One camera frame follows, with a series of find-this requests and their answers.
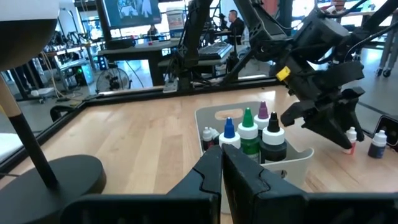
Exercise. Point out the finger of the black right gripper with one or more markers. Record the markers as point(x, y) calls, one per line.
point(353, 109)
point(329, 127)

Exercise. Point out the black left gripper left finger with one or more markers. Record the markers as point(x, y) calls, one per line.
point(199, 202)

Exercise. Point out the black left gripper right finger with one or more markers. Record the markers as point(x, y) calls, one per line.
point(255, 199)

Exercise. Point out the large purple-tipped coloring bottle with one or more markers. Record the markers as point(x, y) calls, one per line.
point(263, 110)

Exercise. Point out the grey plastic bin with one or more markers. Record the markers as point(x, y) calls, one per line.
point(295, 168)

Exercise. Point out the large black-tipped coloring bottle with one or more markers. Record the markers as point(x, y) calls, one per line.
point(273, 137)

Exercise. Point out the small white-capped dropper bottle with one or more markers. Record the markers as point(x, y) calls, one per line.
point(207, 135)

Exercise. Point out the large green-tipped coloring bottle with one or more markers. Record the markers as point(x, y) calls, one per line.
point(248, 130)

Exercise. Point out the large blue-tipped coloring bottle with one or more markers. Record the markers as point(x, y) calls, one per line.
point(229, 130)

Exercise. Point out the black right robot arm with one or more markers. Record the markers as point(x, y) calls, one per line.
point(320, 34)

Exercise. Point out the small orange-red dropper bottle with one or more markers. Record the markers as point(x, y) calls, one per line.
point(351, 133)

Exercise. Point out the small bottle with ingredients label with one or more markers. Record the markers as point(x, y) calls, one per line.
point(377, 144)

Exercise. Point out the grey rolling cart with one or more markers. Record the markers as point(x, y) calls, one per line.
point(387, 46)

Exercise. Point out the black backlit keyboard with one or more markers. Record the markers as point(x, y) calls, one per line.
point(214, 50)

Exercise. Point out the grey desk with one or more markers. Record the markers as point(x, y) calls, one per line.
point(168, 63)

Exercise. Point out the black floor fan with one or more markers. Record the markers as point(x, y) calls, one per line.
point(112, 80)

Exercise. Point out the grey desk panel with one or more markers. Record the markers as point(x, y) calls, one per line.
point(133, 51)

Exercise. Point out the computer tower with green light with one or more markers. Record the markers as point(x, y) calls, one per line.
point(82, 74)

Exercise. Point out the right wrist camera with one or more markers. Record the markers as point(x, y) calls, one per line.
point(342, 74)

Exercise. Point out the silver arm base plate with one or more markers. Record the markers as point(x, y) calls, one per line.
point(171, 86)

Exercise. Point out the dark wall screen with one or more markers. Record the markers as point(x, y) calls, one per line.
point(130, 12)

